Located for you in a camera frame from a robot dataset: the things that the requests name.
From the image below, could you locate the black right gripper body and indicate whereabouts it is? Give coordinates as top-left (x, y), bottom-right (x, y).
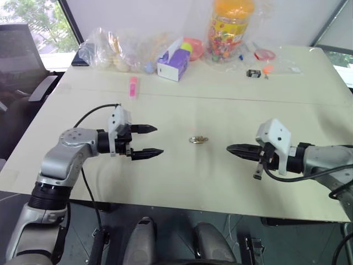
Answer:
top-left (253, 144), bottom-right (282, 181)

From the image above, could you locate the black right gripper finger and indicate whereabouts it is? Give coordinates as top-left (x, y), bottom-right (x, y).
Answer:
top-left (227, 150), bottom-right (260, 162)
top-left (226, 143), bottom-right (261, 152)

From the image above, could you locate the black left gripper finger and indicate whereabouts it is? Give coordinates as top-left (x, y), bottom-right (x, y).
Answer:
top-left (130, 124), bottom-right (158, 136)
top-left (130, 148), bottom-right (165, 162)

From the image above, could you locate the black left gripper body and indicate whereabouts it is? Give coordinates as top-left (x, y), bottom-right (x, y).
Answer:
top-left (114, 124), bottom-right (133, 161)

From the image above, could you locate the pink marker pen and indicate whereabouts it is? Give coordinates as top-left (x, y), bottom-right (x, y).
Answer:
top-left (127, 76), bottom-right (140, 100)

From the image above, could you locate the purple and white tissue box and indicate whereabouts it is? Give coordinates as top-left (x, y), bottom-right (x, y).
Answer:
top-left (156, 36), bottom-right (191, 83)

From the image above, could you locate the clear bag of snacks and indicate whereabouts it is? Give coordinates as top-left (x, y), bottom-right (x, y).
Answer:
top-left (79, 26), bottom-right (178, 75)

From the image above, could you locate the small orange item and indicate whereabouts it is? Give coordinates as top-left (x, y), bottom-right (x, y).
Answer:
top-left (261, 65), bottom-right (274, 80)

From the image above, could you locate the grey rounded shape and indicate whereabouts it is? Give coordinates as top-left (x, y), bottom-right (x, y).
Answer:
top-left (194, 221), bottom-right (237, 265)
top-left (122, 216), bottom-right (158, 265)

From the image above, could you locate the dark flat phone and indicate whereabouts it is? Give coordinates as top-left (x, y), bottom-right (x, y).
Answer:
top-left (71, 43), bottom-right (92, 67)

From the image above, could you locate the pink plastic bowl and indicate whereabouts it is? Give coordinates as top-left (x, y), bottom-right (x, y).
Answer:
top-left (182, 37), bottom-right (205, 62)

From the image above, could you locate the candy jar with orange lid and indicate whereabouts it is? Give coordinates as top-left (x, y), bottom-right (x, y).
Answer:
top-left (206, 0), bottom-right (255, 64)

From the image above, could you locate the black mesh office chair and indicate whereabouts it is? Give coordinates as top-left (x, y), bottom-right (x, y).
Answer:
top-left (0, 23), bottom-right (59, 161)

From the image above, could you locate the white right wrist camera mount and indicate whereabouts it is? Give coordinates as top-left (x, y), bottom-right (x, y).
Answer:
top-left (255, 118), bottom-right (292, 177)

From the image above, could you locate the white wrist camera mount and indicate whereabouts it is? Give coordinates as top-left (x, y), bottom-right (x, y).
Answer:
top-left (106, 104), bottom-right (133, 157)
top-left (255, 118), bottom-right (292, 177)

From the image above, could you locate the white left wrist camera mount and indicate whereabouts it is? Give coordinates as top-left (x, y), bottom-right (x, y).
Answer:
top-left (106, 104), bottom-right (133, 157)

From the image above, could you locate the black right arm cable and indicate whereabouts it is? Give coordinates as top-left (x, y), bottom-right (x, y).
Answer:
top-left (260, 160), bottom-right (353, 200)

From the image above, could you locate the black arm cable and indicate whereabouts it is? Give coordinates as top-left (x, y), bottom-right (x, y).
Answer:
top-left (260, 160), bottom-right (353, 200)
top-left (72, 102), bottom-right (122, 232)

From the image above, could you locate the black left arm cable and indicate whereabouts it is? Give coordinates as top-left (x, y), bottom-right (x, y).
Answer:
top-left (72, 102), bottom-right (122, 232)

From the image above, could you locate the black table frame bar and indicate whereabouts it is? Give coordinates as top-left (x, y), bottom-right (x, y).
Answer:
top-left (260, 216), bottom-right (343, 227)

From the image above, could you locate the black metal bracket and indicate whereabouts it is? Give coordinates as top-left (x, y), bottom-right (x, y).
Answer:
top-left (242, 235), bottom-right (266, 265)

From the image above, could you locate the black strap post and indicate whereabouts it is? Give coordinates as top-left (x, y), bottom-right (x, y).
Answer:
top-left (88, 225), bottom-right (110, 265)

